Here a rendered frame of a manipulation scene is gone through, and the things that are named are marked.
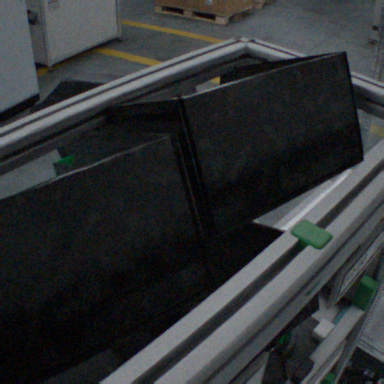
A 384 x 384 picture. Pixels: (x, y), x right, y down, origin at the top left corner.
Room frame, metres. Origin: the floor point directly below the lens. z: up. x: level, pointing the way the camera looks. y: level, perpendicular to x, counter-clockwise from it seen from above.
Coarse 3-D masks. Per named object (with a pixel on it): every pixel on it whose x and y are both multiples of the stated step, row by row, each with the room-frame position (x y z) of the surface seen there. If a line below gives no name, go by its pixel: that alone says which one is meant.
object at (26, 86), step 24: (0, 0) 3.40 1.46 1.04; (24, 0) 3.59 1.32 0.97; (0, 24) 3.37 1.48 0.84; (24, 24) 3.56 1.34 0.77; (0, 48) 3.34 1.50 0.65; (24, 48) 3.53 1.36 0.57; (0, 72) 3.30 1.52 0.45; (24, 72) 3.50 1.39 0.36; (0, 96) 3.26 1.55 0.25; (24, 96) 3.46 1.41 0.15; (0, 120) 3.25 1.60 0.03
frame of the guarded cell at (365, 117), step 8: (376, 40) 1.27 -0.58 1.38; (376, 48) 1.27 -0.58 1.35; (376, 56) 1.27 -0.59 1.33; (376, 64) 1.27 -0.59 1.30; (376, 72) 1.26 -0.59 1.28; (376, 80) 1.26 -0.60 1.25; (368, 120) 1.26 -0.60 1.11; (360, 128) 1.27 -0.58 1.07; (368, 128) 1.26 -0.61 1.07; (352, 168) 1.27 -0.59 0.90
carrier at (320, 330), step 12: (300, 324) 0.57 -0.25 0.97; (312, 324) 0.57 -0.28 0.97; (324, 324) 0.55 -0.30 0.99; (288, 336) 0.51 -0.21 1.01; (300, 336) 0.54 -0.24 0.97; (312, 336) 0.54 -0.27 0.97; (324, 336) 0.52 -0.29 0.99; (288, 348) 0.50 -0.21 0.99; (300, 348) 0.51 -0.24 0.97; (312, 348) 0.51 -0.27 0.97; (288, 360) 0.48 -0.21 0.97; (300, 360) 0.48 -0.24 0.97; (288, 372) 0.45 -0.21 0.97
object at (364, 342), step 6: (366, 336) 0.53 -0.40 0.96; (360, 342) 0.52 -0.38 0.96; (366, 342) 0.52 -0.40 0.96; (372, 342) 0.52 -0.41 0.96; (378, 342) 0.52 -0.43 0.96; (366, 348) 0.50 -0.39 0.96; (372, 348) 0.51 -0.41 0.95; (378, 348) 0.50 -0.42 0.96; (372, 354) 0.49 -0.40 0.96; (378, 354) 0.48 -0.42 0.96
